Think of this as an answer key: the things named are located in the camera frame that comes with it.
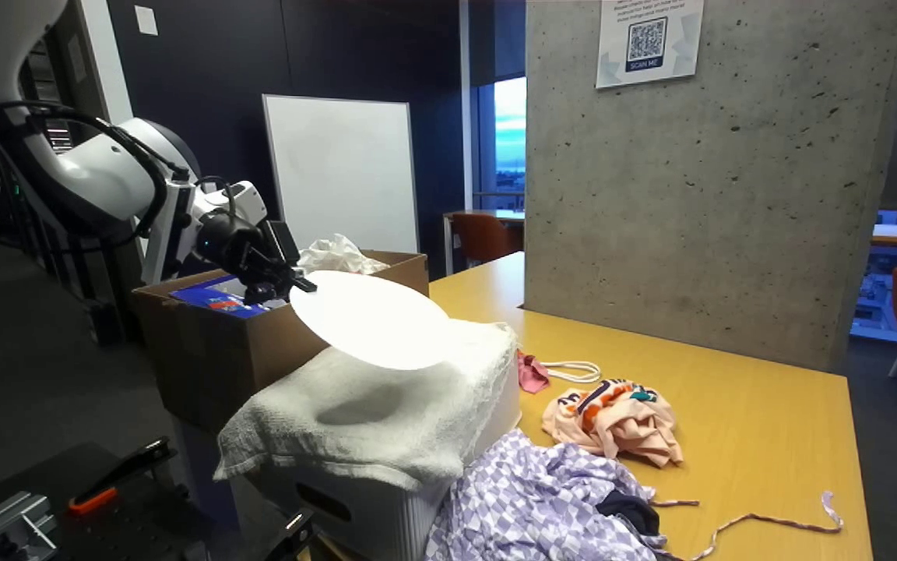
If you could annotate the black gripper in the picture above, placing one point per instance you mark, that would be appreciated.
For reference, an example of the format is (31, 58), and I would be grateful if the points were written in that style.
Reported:
(231, 243)

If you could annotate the white paper plate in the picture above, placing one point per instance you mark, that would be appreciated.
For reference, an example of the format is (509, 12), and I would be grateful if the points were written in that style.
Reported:
(375, 323)

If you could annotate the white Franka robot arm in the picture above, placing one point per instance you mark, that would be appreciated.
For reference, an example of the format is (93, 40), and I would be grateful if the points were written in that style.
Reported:
(108, 177)

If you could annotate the blue cardboard box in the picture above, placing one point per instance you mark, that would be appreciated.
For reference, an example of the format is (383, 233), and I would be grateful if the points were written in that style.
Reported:
(215, 299)

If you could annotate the brown cardboard box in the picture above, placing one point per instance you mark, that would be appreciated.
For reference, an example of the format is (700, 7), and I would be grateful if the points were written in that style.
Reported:
(220, 363)

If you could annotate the white storage container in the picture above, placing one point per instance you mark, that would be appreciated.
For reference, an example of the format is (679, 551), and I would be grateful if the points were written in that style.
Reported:
(388, 520)

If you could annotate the white whiteboard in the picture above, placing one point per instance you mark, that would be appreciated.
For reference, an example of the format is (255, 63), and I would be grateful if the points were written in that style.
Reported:
(339, 174)

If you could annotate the white towel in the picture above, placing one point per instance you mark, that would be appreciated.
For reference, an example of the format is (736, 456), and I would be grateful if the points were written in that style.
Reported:
(365, 415)

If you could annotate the orange chair behind pillar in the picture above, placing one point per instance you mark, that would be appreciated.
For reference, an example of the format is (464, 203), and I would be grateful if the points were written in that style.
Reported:
(487, 237)

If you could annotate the black tool orange grip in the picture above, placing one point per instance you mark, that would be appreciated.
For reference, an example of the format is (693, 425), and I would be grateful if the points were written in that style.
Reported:
(116, 484)

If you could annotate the small pink cloth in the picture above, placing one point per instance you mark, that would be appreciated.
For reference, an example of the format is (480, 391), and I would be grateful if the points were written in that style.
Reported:
(530, 374)

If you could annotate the purple checkered cloth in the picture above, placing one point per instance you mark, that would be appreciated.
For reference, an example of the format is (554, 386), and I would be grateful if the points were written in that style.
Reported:
(530, 501)

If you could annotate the peach printed cloth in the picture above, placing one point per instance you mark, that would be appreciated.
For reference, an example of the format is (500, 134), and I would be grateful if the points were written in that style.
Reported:
(613, 423)

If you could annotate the dark navy cloth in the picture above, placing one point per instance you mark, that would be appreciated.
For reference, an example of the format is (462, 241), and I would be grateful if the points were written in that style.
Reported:
(629, 513)

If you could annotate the QR code poster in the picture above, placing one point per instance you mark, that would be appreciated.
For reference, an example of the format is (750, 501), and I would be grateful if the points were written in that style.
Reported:
(647, 42)

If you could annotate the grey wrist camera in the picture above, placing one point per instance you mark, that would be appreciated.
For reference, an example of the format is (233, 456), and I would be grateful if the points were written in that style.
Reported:
(233, 206)

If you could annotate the white wall plate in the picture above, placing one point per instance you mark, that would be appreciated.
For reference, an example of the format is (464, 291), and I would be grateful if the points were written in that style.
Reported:
(147, 20)

